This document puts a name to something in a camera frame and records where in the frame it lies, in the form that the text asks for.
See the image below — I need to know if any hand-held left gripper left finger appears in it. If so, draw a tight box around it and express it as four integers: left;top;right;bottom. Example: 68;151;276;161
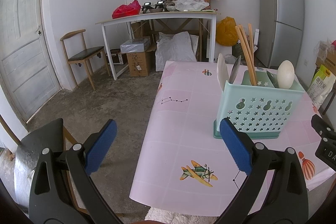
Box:
29;119;123;224

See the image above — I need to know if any clear plastic bag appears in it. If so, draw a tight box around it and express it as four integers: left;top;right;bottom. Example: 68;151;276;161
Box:
223;54;238;65
313;40;334;57

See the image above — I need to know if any grey flat box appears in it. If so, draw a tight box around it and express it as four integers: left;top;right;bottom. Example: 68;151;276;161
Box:
120;37;151;54

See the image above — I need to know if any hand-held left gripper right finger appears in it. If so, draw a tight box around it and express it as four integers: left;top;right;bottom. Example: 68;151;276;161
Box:
217;117;308;224

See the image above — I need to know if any small cardboard box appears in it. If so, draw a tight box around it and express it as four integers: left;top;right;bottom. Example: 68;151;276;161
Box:
126;51;152;77

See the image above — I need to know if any yellow plastic bag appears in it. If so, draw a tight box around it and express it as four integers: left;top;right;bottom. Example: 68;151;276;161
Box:
215;16;238;47

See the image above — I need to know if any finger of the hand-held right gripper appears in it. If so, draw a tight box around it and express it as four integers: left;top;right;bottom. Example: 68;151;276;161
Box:
310;114;336;142

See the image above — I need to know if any pink printed tablecloth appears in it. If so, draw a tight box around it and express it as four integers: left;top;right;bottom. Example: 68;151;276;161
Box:
128;60;336;217

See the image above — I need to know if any white fluffy garment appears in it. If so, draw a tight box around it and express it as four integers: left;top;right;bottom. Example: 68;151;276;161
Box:
144;207;219;224

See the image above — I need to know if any wooden chopstick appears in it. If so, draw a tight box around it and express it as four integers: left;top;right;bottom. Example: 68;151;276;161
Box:
238;25;258;86
247;24;255;75
235;25;257;86

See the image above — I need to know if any mint green utensil holder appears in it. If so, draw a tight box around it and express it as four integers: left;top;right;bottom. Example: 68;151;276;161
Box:
213;69;306;139

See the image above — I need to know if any dark green bag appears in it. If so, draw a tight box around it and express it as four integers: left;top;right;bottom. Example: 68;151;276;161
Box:
232;41;259;67

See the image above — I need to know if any silver refrigerator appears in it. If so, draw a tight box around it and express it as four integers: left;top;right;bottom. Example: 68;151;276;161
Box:
257;0;306;70

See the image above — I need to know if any white side table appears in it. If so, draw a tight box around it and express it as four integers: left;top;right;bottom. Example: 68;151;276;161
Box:
95;10;221;81

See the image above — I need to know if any white plastic bag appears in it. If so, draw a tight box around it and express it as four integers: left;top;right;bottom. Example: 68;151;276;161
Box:
174;0;211;12

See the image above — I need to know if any white sack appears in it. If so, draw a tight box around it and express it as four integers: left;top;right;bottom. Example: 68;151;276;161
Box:
155;31;198;72

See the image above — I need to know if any white door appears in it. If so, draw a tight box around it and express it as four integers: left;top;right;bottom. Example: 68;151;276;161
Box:
0;0;63;124

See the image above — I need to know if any wooden chair dark seat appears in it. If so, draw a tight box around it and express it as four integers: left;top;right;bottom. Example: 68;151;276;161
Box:
60;28;111;91
13;117;124;217

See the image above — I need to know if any dark wooden stool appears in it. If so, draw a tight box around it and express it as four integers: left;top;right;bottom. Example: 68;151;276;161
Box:
319;89;336;116

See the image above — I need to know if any white plastic rice spoon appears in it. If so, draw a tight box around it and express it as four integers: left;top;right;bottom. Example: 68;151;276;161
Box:
277;60;295;89

